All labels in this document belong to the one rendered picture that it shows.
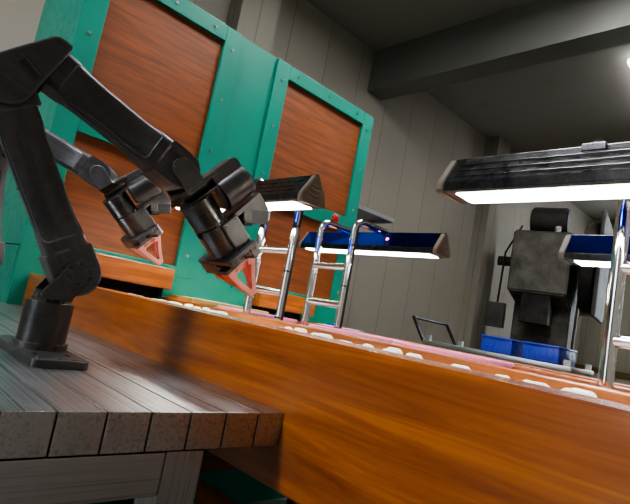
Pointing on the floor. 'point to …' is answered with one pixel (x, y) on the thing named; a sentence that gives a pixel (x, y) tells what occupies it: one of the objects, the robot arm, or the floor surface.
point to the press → (549, 281)
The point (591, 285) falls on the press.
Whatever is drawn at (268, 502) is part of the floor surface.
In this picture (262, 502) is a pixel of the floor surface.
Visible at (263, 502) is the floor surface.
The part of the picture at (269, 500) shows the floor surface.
